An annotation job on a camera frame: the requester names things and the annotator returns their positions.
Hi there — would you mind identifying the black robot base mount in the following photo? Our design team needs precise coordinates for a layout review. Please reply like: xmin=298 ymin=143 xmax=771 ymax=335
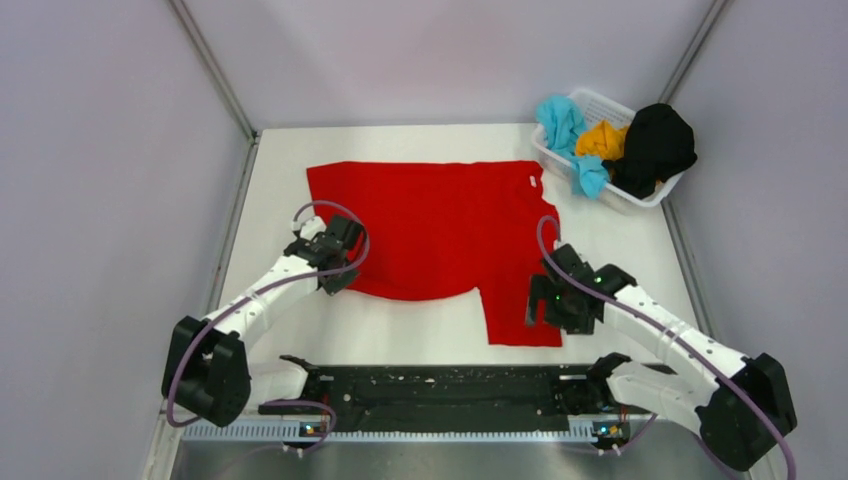
xmin=258 ymin=359 xmax=635 ymax=433

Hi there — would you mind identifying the black t shirt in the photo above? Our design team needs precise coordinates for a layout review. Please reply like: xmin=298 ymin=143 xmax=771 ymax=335
xmin=602 ymin=103 xmax=698 ymax=199

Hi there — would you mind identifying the red t shirt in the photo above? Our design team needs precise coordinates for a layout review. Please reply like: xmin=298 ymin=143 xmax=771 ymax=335
xmin=306 ymin=160 xmax=563 ymax=347

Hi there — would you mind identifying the aluminium frame rail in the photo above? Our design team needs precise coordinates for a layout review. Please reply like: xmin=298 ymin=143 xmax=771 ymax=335
xmin=144 ymin=401 xmax=749 ymax=479

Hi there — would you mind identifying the orange t shirt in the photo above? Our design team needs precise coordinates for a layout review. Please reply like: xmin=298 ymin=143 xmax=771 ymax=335
xmin=575 ymin=120 xmax=629 ymax=161

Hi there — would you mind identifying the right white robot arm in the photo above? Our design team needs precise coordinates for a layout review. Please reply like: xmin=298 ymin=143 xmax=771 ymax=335
xmin=541 ymin=244 xmax=799 ymax=479

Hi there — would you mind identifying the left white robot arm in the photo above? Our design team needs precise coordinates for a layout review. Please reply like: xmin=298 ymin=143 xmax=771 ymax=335
xmin=161 ymin=215 xmax=368 ymax=427

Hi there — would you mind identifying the white plastic laundry basket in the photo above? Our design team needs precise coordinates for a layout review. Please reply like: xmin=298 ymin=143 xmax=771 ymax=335
xmin=530 ymin=88 xmax=683 ymax=214

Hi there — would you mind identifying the white cable duct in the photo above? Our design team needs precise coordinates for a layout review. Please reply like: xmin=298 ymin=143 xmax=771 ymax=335
xmin=182 ymin=416 xmax=630 ymax=444

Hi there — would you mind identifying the teal t shirt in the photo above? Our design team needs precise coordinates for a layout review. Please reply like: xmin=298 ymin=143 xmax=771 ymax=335
xmin=536 ymin=94 xmax=610 ymax=200

